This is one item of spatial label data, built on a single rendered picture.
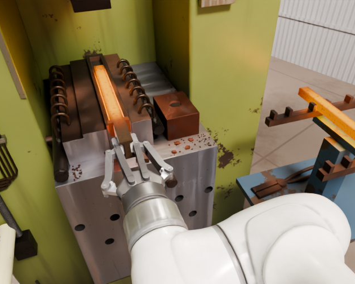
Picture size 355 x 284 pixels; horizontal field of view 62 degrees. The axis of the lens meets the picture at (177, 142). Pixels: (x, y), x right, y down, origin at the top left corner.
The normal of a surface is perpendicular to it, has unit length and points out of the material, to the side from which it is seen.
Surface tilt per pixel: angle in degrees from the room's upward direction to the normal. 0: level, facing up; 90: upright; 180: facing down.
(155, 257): 18
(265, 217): 25
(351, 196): 0
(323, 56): 90
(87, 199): 90
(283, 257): 41
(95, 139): 90
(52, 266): 90
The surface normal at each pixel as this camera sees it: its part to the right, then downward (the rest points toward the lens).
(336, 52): -0.77, 0.41
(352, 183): -0.02, -0.78
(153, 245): -0.40, -0.80
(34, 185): 0.34, 0.58
